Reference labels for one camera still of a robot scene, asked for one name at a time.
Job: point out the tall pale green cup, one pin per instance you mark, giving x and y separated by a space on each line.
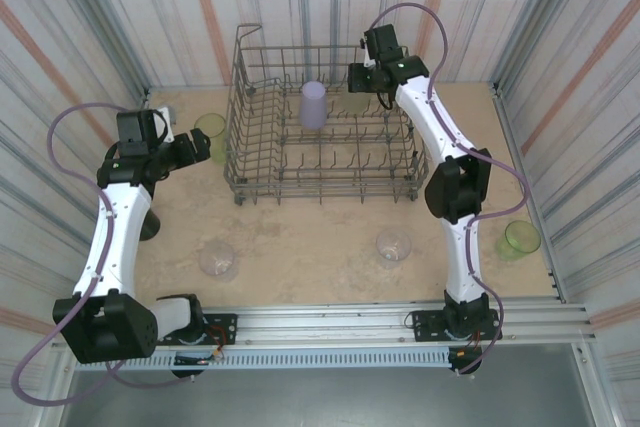
212 127

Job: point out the black cup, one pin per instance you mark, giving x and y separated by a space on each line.
150 229

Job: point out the purple plastic cup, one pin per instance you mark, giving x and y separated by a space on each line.
313 104

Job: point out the clear faceted plastic cup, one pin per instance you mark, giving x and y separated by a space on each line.
217 259
394 247

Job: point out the bright green plastic cup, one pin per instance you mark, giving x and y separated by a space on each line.
517 242

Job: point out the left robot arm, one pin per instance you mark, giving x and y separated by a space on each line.
117 237

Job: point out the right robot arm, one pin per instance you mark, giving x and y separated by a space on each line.
415 107

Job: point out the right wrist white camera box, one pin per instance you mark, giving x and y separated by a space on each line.
367 54

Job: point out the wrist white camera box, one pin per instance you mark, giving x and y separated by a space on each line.
169 129
367 54

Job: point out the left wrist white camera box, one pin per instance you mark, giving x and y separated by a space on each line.
169 129

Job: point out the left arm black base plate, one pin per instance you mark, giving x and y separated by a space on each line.
222 327

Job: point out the aluminium mounting rail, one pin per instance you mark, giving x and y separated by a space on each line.
325 329

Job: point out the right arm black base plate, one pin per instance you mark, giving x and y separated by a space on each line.
425 327

